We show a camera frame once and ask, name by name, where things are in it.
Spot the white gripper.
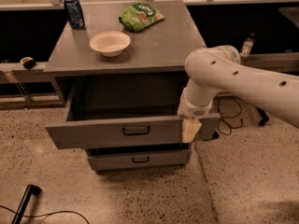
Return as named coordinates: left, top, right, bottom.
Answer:
left=178, top=97, right=212, bottom=143

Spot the grey top drawer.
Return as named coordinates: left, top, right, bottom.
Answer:
left=44, top=83, right=221, bottom=150

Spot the grey drawer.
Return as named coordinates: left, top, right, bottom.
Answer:
left=88, top=149, right=191, bottom=171
left=44, top=83, right=221, bottom=150

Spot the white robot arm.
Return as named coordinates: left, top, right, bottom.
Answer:
left=178, top=45, right=299, bottom=143

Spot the grey drawer cabinet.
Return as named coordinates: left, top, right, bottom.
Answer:
left=43, top=0, right=207, bottom=175

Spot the grey bottom drawer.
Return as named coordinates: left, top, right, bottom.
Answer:
left=88, top=149, right=191, bottom=171

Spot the black rolling stand leg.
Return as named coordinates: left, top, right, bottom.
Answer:
left=257, top=108, right=269, bottom=127

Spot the small clear bottle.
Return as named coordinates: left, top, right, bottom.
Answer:
left=240, top=33, right=255, bottom=60

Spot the white bowl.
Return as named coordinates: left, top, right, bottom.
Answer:
left=90, top=31, right=131, bottom=57

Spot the green chip bag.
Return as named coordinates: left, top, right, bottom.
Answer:
left=119, top=2, right=164, bottom=33

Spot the blue soda can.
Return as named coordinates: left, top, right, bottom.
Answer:
left=64, top=0, right=85, bottom=29

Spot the black stand leg left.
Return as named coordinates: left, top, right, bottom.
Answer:
left=11, top=184, right=41, bottom=224

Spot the yellow black tape measure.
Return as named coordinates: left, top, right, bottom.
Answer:
left=20, top=57, right=36, bottom=69

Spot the black cable with adapter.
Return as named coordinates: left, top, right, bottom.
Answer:
left=211, top=93, right=245, bottom=140

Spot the grey metal rail shelf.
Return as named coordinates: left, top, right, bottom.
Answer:
left=0, top=52, right=299, bottom=84

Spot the thin black floor cable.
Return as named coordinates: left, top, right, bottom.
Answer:
left=0, top=204, right=91, bottom=224

